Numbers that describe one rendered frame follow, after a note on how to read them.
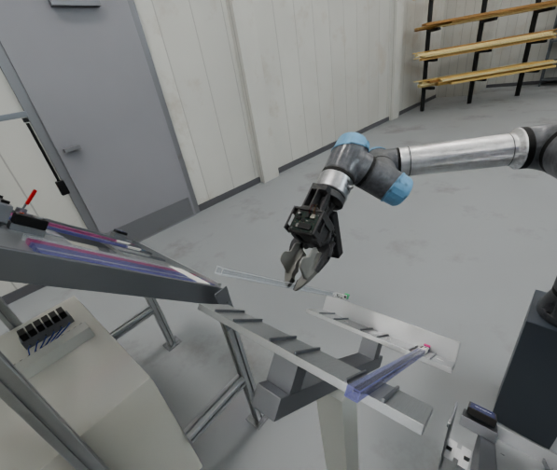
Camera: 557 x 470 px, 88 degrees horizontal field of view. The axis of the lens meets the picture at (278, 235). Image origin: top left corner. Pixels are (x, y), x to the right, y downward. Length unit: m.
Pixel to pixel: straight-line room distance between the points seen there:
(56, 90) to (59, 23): 0.48
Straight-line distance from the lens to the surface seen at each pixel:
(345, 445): 0.75
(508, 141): 0.87
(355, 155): 0.66
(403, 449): 1.49
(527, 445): 0.74
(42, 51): 3.13
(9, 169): 3.10
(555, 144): 0.85
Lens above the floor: 1.34
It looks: 29 degrees down
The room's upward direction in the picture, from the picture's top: 10 degrees counter-clockwise
